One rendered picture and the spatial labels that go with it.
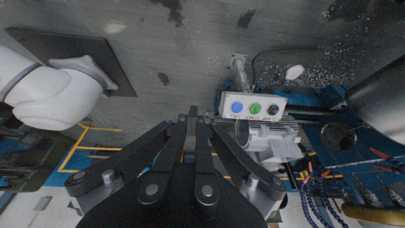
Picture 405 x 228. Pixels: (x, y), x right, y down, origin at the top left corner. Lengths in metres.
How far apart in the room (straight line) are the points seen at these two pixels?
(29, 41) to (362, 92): 1.15
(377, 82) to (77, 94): 0.98
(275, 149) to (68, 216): 6.71
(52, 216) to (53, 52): 6.62
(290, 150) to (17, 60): 0.95
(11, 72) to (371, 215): 1.17
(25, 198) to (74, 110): 7.32
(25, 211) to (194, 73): 7.53
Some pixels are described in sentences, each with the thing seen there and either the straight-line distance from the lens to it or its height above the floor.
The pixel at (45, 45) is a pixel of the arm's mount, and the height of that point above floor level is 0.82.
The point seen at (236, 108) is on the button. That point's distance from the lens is 0.30.
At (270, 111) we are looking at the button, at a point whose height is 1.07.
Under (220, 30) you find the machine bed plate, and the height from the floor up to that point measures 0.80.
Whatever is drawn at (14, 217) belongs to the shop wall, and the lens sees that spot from 7.85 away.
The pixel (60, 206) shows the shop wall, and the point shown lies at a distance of 7.04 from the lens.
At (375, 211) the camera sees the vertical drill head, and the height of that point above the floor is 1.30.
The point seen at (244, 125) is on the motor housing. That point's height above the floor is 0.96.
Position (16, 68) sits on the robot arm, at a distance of 0.63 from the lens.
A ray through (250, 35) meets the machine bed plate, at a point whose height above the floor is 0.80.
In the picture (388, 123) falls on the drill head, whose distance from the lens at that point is 0.58.
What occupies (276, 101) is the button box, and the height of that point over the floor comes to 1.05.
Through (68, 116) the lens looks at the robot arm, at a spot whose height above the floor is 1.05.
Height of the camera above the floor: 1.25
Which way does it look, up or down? 34 degrees down
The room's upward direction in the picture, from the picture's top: 179 degrees counter-clockwise
